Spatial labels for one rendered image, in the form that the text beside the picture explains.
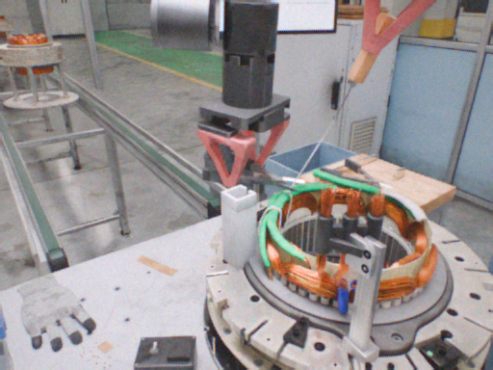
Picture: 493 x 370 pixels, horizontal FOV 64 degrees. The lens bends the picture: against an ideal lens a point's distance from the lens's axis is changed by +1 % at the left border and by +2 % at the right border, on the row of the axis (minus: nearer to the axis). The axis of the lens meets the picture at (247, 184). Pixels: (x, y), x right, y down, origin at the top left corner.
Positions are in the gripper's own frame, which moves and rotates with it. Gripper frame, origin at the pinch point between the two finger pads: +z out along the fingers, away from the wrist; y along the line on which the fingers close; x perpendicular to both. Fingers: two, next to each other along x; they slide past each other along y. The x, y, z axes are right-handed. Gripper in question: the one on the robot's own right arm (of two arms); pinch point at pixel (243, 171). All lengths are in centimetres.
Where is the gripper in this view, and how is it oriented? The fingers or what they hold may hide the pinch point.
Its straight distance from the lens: 49.5
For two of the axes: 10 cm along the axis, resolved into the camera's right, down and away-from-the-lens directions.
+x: 8.4, 3.0, -4.6
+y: -5.4, 3.8, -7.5
